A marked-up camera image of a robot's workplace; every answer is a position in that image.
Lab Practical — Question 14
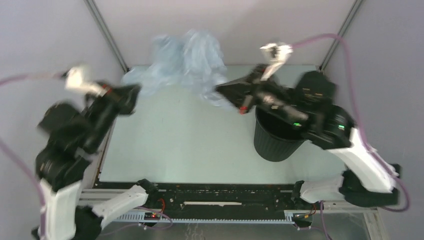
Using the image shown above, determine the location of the light blue plastic trash bag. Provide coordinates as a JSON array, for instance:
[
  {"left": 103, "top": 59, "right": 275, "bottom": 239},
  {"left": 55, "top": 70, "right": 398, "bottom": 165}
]
[{"left": 121, "top": 29, "right": 233, "bottom": 110}]

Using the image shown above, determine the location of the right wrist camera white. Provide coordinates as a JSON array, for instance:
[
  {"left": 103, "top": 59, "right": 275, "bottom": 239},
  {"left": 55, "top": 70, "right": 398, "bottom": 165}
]
[{"left": 260, "top": 42, "right": 293, "bottom": 82}]

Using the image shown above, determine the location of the aluminium frame post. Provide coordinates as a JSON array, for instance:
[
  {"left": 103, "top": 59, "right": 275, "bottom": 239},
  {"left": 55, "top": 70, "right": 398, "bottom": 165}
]
[
  {"left": 84, "top": 0, "right": 130, "bottom": 73},
  {"left": 318, "top": 0, "right": 366, "bottom": 71}
]

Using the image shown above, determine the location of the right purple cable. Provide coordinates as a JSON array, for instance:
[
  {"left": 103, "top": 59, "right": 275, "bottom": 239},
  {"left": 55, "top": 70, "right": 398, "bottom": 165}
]
[{"left": 291, "top": 33, "right": 411, "bottom": 214}]

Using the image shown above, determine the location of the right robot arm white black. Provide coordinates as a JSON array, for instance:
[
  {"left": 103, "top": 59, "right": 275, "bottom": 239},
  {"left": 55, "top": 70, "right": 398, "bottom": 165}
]
[{"left": 214, "top": 64, "right": 401, "bottom": 209}]

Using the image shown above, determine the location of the left aluminium frame post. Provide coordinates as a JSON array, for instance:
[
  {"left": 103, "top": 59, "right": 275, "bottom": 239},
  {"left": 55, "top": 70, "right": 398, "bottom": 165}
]
[{"left": 84, "top": 0, "right": 130, "bottom": 73}]

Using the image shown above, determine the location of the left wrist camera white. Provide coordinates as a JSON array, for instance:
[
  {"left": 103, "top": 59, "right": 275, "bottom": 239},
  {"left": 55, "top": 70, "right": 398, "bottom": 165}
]
[{"left": 65, "top": 64, "right": 106, "bottom": 96}]

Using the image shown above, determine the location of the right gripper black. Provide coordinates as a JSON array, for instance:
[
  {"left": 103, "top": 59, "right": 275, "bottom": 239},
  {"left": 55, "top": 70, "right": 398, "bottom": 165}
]
[{"left": 211, "top": 62, "right": 299, "bottom": 125}]

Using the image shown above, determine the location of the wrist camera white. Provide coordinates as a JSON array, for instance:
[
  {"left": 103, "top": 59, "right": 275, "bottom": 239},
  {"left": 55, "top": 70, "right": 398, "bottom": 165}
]
[
  {"left": 260, "top": 42, "right": 293, "bottom": 82},
  {"left": 65, "top": 64, "right": 106, "bottom": 96}
]

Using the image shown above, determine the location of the black ribbed trash bin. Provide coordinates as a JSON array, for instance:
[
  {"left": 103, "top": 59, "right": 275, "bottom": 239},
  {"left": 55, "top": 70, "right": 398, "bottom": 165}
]
[{"left": 253, "top": 108, "right": 306, "bottom": 162}]

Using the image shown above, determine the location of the small circuit board with leds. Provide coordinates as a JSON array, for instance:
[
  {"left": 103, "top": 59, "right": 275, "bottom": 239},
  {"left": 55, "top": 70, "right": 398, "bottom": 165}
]
[{"left": 143, "top": 212, "right": 161, "bottom": 221}]

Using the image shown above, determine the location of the purple cable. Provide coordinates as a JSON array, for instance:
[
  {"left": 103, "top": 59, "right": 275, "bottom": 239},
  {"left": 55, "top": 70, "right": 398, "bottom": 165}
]
[
  {"left": 291, "top": 33, "right": 411, "bottom": 214},
  {"left": 0, "top": 71, "right": 67, "bottom": 240}
]

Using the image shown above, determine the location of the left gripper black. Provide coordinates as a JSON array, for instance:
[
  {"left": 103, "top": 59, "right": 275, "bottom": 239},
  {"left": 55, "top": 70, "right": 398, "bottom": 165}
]
[{"left": 90, "top": 77, "right": 149, "bottom": 148}]

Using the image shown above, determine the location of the right aluminium frame post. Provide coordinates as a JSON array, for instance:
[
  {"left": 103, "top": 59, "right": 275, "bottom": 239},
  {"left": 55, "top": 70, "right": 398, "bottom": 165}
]
[{"left": 318, "top": 0, "right": 366, "bottom": 71}]

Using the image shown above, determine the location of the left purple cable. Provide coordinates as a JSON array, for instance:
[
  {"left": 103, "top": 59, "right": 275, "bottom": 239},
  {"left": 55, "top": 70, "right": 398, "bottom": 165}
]
[{"left": 0, "top": 71, "right": 67, "bottom": 240}]

